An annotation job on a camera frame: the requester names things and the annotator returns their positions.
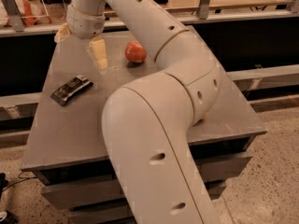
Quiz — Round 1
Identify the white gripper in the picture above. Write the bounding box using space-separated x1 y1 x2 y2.
54 5 107 71

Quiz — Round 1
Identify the black rxbar chocolate wrapper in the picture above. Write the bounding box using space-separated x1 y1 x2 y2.
50 75 93 106

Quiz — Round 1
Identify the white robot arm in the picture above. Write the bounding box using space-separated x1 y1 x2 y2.
57 0 222 224

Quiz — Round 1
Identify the orange white bag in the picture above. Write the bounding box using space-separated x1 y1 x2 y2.
0 0 51 27

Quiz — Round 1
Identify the red apple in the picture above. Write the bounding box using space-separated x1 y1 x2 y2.
125 41 147 63

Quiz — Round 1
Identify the grey drawer cabinet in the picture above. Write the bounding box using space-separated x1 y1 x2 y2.
20 25 268 224

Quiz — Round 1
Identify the top grey drawer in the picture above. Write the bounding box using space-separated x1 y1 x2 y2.
41 152 252 210

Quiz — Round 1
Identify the grey drawer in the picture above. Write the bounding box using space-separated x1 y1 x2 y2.
41 152 252 210
67 181 227 224

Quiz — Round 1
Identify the middle grey drawer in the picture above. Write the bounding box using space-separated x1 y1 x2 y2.
67 181 227 224

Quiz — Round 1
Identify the metal railing frame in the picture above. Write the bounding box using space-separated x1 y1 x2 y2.
0 0 299 38

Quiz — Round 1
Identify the black floor cable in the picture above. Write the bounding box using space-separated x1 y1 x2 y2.
0 171 37 193

